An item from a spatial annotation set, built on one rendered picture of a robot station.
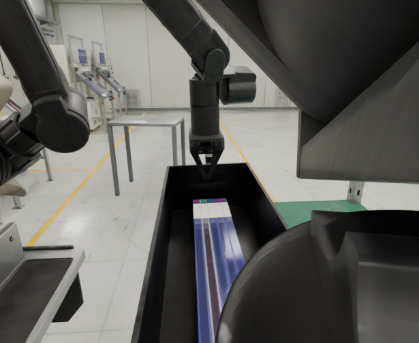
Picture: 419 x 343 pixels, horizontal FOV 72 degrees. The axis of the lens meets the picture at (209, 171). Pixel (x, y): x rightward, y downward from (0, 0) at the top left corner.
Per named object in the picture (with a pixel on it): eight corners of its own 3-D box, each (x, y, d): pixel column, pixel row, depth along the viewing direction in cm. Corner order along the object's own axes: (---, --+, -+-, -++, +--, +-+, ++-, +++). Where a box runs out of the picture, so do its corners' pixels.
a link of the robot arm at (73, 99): (14, 113, 50) (9, 131, 46) (57, 77, 49) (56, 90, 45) (60, 144, 56) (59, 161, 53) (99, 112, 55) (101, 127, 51)
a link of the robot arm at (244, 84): (191, 33, 53) (206, 50, 46) (249, 34, 56) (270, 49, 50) (188, 94, 60) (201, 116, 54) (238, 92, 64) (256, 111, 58)
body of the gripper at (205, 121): (219, 135, 64) (218, 101, 62) (224, 147, 55) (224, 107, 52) (189, 136, 64) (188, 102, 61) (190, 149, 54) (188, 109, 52)
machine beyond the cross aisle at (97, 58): (130, 115, 832) (123, 43, 767) (124, 120, 755) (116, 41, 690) (81, 116, 822) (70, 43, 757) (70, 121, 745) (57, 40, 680)
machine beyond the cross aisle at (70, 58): (118, 125, 696) (109, 38, 631) (110, 132, 619) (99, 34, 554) (59, 126, 686) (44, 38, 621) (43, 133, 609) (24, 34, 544)
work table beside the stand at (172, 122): (178, 199, 307) (175, 124, 280) (115, 195, 315) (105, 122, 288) (186, 183, 349) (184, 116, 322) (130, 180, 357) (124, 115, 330)
